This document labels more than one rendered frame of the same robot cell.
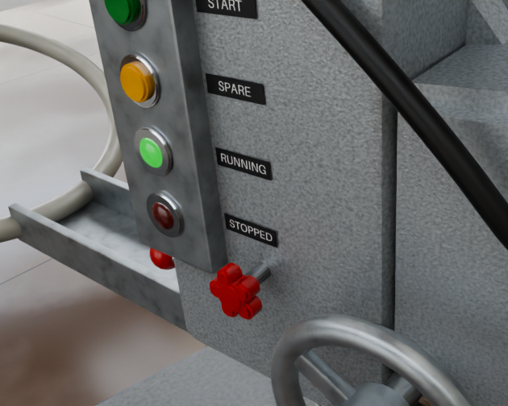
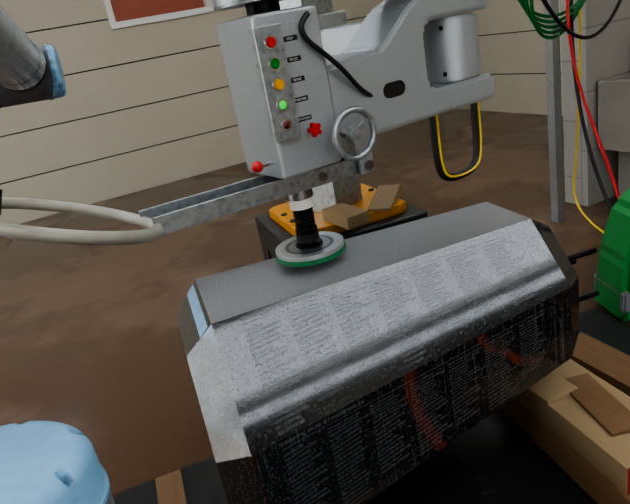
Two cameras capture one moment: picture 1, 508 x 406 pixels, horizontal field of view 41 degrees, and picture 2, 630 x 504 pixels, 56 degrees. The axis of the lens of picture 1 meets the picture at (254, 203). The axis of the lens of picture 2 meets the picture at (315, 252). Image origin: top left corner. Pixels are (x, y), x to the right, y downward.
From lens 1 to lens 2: 154 cm
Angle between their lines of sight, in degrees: 65
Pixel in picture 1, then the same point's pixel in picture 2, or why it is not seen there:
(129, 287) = (234, 205)
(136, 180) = (276, 119)
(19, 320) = not seen: outside the picture
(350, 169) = (324, 86)
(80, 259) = (205, 212)
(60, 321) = not seen: outside the picture
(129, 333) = not seen: outside the picture
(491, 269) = (348, 96)
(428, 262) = (339, 102)
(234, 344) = (302, 165)
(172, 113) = (288, 89)
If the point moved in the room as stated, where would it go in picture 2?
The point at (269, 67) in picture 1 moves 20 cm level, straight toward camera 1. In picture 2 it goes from (304, 70) to (379, 57)
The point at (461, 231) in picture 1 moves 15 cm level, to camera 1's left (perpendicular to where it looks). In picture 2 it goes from (342, 91) to (331, 100)
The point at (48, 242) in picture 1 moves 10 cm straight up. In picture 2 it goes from (184, 218) to (173, 181)
